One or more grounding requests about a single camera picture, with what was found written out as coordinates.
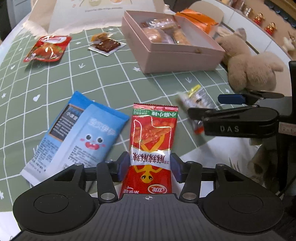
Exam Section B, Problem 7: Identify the small yellow clear candy packet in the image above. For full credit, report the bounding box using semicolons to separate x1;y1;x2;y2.
176;84;217;135

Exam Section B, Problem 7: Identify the red spicy strip packet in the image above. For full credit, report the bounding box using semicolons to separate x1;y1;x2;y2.
120;103;179;196

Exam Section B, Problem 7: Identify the blue seaweed snack packet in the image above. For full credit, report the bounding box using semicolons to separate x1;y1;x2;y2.
20;91;129;186

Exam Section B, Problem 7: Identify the long bread stick packet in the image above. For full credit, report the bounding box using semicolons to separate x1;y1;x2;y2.
173;29;191;46

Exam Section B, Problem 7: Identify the round bread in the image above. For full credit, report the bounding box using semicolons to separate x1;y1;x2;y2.
142;28;175;44

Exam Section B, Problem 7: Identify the red chicken leg packet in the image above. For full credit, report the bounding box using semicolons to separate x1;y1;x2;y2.
23;36;72;62

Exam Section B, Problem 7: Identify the brown teddy bear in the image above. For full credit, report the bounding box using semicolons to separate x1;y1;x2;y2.
215;27;284;92

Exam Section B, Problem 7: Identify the pink gift box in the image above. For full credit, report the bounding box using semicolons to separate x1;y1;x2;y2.
121;11;225;74

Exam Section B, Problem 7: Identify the orange snack bag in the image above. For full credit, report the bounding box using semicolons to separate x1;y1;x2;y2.
176;9;219;34

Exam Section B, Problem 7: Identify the red figurine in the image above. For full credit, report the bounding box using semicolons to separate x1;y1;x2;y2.
253;13;264;26
264;22;276;36

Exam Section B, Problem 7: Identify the beige chair right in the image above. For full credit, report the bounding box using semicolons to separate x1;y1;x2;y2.
188;1;224;24

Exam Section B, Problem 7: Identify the green grid tablecloth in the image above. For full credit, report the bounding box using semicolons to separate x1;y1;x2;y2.
1;30;232;212

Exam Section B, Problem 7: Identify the cartoon mesh food cover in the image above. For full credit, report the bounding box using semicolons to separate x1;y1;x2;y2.
23;0;166;37

